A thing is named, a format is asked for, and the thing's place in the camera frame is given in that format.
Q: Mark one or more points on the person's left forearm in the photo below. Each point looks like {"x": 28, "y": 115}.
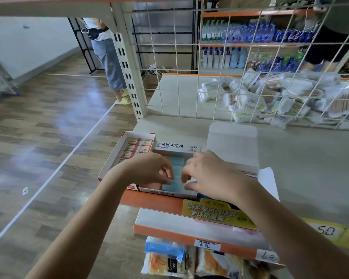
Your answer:
{"x": 75, "y": 235}

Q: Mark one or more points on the person's right hand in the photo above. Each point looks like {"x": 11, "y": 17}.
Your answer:
{"x": 212, "y": 177}

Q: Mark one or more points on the black metal rack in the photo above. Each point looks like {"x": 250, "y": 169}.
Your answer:
{"x": 87, "y": 49}

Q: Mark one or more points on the paper scrap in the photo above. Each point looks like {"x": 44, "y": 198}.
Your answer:
{"x": 25, "y": 191}

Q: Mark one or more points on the yellow price label strip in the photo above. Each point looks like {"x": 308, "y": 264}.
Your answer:
{"x": 328, "y": 230}

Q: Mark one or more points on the white orange metal shelf unit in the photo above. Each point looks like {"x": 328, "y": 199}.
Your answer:
{"x": 314, "y": 159}

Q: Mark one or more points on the person's right forearm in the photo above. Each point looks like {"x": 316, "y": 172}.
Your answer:
{"x": 302, "y": 229}

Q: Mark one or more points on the pile of white packets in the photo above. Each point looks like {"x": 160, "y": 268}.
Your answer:
{"x": 279, "y": 98}

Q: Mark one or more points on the person's left hand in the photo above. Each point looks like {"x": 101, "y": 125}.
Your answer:
{"x": 145, "y": 168}

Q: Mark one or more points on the red eraser display box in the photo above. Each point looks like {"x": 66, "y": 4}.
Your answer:
{"x": 128, "y": 145}

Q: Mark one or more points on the row of blue bottles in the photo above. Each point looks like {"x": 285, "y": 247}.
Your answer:
{"x": 244, "y": 40}

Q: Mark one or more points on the snack packets on lower shelf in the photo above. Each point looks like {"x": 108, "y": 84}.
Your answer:
{"x": 218, "y": 215}

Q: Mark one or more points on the box of pink-blue erasers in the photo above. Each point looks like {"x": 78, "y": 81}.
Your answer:
{"x": 177, "y": 147}

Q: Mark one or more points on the blue orange snack packet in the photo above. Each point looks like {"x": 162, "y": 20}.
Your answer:
{"x": 166, "y": 257}

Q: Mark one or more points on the blue white eraser box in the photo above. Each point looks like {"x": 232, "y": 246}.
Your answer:
{"x": 232, "y": 139}

